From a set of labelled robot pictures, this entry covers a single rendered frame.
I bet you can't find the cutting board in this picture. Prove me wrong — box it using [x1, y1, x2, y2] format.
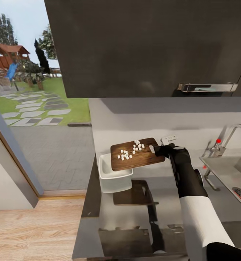
[110, 137, 166, 171]

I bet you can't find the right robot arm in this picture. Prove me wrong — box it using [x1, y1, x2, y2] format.
[154, 134, 241, 261]

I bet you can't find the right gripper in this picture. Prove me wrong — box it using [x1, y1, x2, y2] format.
[154, 143, 175, 157]

